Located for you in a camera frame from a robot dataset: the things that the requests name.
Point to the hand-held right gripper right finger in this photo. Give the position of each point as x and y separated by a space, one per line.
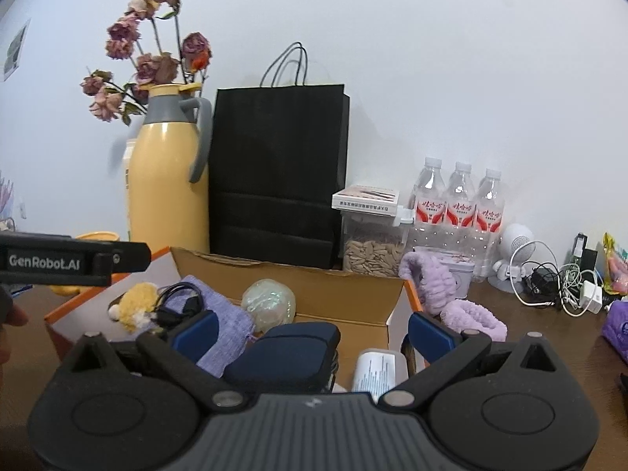
431 338

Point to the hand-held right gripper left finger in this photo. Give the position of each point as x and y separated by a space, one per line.
198 336

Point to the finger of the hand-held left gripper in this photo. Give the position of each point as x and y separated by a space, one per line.
130 257

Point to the purple woven pouch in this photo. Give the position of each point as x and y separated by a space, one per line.
221 314

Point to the yellow white plush hamster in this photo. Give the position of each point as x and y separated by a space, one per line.
137 304

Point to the translucent white plastic box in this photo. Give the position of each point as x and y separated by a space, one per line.
378 368

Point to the navy zip case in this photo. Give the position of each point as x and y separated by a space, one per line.
284 353

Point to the red orange cardboard box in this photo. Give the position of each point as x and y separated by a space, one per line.
343 294

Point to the person's left hand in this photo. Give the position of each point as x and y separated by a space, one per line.
12 316

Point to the yellow mug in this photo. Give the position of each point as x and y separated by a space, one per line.
98 235

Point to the fluffy purple headband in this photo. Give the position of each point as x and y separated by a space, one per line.
476 319
431 279

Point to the yellow thermos jug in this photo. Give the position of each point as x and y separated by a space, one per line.
167 181

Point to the clear seed container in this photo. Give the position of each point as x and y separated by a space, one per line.
373 252

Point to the small white robot toy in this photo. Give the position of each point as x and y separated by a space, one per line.
515 250

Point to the water bottle red label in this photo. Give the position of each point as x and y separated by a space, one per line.
460 211
489 216
431 206

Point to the black paper bag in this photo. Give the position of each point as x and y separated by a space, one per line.
279 171

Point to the purple tissue pack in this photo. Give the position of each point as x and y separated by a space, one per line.
618 328

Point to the dried pink roses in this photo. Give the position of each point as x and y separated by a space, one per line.
152 64

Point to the colourful snack packet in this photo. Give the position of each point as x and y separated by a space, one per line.
615 265

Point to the wall poster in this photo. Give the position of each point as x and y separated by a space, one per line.
15 51

